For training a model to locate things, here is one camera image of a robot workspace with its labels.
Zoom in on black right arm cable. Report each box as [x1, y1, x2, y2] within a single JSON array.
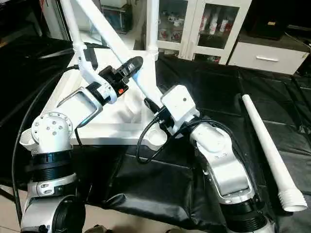
[[136, 118, 240, 166]]

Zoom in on white drawer unit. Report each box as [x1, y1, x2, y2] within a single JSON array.
[[228, 41, 310, 75]]

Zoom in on white plastic table top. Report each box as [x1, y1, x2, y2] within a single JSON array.
[[19, 49, 169, 150]]

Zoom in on white glass door cabinet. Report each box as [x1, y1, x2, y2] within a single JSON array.
[[158, 0, 254, 62]]

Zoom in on black table mat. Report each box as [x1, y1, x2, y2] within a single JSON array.
[[0, 34, 311, 233]]

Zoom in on white plastic table leg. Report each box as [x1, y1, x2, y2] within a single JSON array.
[[72, 0, 164, 110], [59, 0, 85, 55], [146, 0, 161, 59], [241, 94, 309, 213]]

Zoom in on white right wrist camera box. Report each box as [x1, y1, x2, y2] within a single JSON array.
[[159, 84, 201, 137]]

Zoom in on black metal workbench leg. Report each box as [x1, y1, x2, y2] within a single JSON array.
[[0, 185, 15, 202]]

